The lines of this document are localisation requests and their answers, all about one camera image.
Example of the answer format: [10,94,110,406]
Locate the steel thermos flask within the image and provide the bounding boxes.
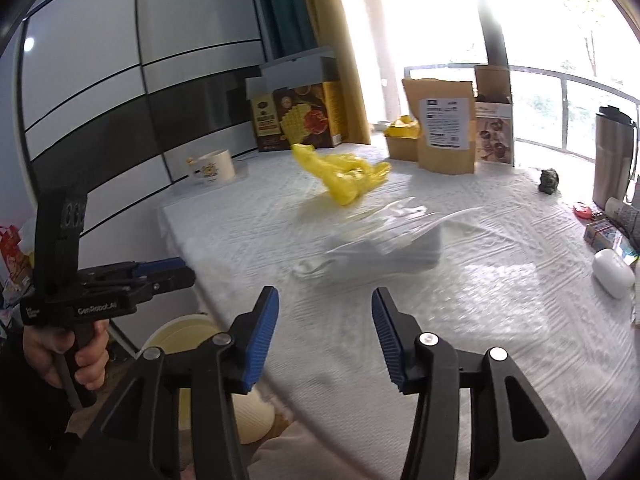
[592,105,639,212]

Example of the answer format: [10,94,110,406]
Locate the cream plastic waste bin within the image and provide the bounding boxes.
[139,312,277,446]

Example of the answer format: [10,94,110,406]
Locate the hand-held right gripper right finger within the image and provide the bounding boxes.
[371,287,586,480]

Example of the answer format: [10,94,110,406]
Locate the kraft paper pouch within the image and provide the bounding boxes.
[401,78,477,176]

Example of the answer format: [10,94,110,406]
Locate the white fringed tablecloth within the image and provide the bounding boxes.
[159,141,640,480]

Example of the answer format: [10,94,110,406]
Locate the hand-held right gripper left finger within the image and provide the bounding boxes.
[62,286,279,480]

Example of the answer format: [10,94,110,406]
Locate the brown cracker box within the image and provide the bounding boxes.
[245,47,351,154]

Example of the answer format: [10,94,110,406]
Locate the person's left hand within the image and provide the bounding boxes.
[22,317,112,397]

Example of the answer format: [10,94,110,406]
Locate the blue curtain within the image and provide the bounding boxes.
[247,0,322,58]

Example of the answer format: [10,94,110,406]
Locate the clear plastic bag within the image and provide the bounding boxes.
[294,199,447,277]

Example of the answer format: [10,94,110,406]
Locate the small brown printed carton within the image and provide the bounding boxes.
[472,65,514,165]

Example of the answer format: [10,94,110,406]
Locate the small dark figurine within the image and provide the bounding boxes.
[537,167,561,194]

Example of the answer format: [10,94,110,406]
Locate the yellow plastic bag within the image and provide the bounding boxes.
[292,143,392,207]

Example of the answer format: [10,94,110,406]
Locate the white cartoon mug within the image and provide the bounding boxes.
[186,149,237,187]

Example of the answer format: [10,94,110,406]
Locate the yellow curtain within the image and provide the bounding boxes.
[294,0,374,147]

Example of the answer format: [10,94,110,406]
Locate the white earbud case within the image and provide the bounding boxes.
[592,248,636,300]

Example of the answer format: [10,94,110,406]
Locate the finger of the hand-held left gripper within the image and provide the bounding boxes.
[149,267,197,295]
[134,257,187,277]

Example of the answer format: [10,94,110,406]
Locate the black white panelled wardrobe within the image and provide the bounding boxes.
[20,0,268,241]

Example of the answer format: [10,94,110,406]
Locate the glass balcony door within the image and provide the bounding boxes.
[330,0,640,161]

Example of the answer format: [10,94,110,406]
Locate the cardboard box with yellow bag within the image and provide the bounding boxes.
[384,115,422,162]

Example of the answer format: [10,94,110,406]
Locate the small colourful box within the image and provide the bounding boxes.
[583,220,627,252]

